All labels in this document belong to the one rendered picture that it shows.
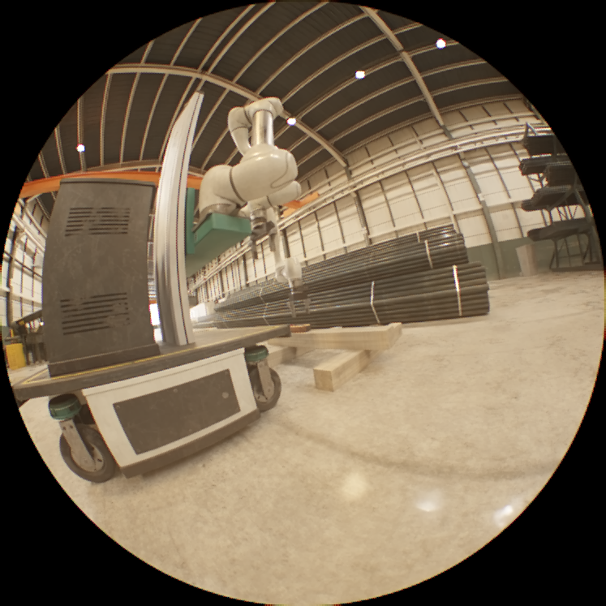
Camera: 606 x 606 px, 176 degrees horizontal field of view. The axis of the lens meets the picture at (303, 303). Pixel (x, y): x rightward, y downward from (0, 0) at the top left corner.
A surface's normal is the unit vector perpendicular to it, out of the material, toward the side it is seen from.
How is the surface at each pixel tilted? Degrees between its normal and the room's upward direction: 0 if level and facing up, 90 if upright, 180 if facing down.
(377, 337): 90
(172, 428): 90
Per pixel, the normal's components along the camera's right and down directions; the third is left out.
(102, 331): 0.78, -0.13
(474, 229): -0.69, 0.11
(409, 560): -0.17, -0.99
